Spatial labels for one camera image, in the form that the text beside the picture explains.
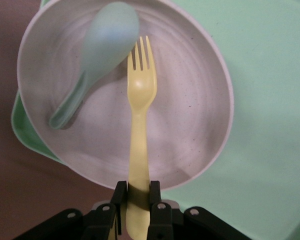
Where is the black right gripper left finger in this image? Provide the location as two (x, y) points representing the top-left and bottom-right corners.
(82, 180), (129, 240)

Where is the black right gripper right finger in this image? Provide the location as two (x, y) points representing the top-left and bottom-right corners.
(146, 179), (175, 240)

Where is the yellow plastic fork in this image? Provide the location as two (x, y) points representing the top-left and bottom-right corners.
(125, 35), (158, 240)

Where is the round beige plate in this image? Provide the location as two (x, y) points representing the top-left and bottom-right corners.
(16, 0), (235, 192)

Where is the light green rectangular tray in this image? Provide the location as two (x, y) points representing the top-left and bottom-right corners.
(11, 0), (300, 240)

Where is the pale green spoon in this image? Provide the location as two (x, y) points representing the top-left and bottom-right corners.
(48, 1), (141, 130)

